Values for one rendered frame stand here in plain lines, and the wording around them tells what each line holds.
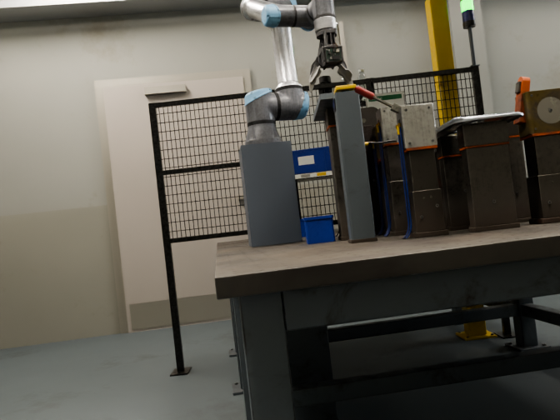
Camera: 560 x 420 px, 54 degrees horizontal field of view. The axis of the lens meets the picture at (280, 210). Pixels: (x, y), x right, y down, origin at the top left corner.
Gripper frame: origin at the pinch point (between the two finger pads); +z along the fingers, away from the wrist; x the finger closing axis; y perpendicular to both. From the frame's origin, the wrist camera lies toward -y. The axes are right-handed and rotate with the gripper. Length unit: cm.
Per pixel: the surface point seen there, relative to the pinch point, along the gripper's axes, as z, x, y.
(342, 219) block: 44.1, -2.8, 4.8
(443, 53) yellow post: -44, 101, -112
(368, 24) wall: -128, 125, -292
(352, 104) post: 11.2, -2.9, 30.1
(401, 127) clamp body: 20.5, 7.1, 40.0
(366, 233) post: 49, -3, 30
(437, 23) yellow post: -62, 100, -112
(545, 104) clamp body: 19, 45, 48
